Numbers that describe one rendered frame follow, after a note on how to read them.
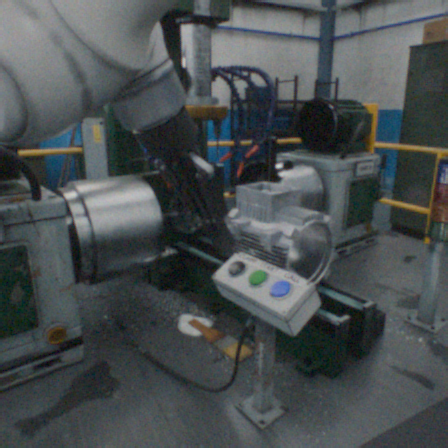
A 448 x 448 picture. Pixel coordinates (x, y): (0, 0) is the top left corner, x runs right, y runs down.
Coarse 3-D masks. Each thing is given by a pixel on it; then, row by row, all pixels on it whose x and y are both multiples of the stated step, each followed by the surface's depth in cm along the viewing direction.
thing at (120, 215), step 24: (72, 192) 83; (96, 192) 83; (120, 192) 86; (144, 192) 89; (72, 216) 79; (96, 216) 80; (120, 216) 83; (144, 216) 87; (72, 240) 83; (96, 240) 80; (120, 240) 83; (144, 240) 87; (96, 264) 82; (120, 264) 86; (144, 264) 91
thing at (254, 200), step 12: (240, 192) 91; (252, 192) 87; (264, 192) 84; (276, 192) 89; (288, 192) 86; (300, 192) 89; (240, 204) 92; (252, 204) 88; (264, 204) 85; (276, 204) 84; (288, 204) 87; (300, 204) 90; (252, 216) 89; (264, 216) 86
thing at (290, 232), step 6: (234, 210) 91; (234, 216) 90; (240, 216) 92; (324, 216) 86; (330, 216) 85; (330, 222) 85; (288, 228) 78; (294, 228) 78; (330, 228) 86; (288, 234) 77; (294, 234) 78; (324, 276) 89
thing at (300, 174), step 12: (252, 168) 124; (264, 168) 119; (288, 168) 121; (300, 168) 123; (312, 168) 129; (240, 180) 130; (252, 180) 125; (264, 180) 121; (276, 180) 117; (288, 180) 117; (300, 180) 120; (312, 180) 123; (312, 192) 123; (312, 204) 124
